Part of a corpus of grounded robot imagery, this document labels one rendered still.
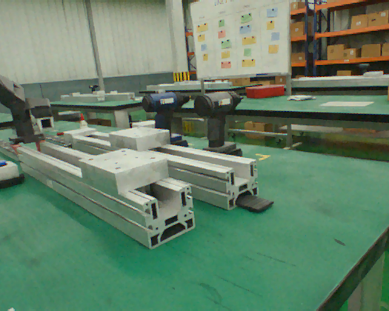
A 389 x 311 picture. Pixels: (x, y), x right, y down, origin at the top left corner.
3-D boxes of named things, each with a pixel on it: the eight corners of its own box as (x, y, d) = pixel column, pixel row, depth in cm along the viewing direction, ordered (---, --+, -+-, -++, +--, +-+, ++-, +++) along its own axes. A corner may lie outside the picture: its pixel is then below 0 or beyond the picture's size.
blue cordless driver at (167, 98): (147, 157, 115) (138, 95, 108) (193, 146, 126) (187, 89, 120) (157, 160, 109) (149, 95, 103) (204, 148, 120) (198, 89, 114)
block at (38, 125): (31, 132, 201) (27, 117, 199) (50, 129, 209) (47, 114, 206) (35, 133, 194) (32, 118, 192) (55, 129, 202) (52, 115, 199)
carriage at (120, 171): (84, 190, 67) (78, 159, 65) (130, 176, 75) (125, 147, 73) (121, 209, 56) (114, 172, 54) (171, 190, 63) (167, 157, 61)
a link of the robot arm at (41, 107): (6, 84, 105) (8, 103, 101) (44, 81, 110) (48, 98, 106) (15, 109, 114) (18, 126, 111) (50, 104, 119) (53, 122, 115)
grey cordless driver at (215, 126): (195, 171, 93) (188, 95, 87) (236, 155, 108) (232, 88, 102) (215, 175, 89) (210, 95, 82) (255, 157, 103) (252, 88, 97)
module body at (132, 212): (22, 171, 109) (15, 147, 107) (52, 164, 116) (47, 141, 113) (150, 249, 53) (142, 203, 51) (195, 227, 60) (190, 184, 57)
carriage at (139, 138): (111, 154, 97) (107, 132, 95) (142, 146, 105) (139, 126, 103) (139, 162, 86) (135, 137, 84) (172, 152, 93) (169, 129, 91)
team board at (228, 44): (193, 148, 463) (178, 1, 408) (216, 141, 496) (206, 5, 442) (281, 163, 360) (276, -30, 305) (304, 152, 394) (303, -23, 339)
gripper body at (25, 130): (44, 138, 115) (40, 118, 113) (13, 144, 108) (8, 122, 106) (39, 136, 119) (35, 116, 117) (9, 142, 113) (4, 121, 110)
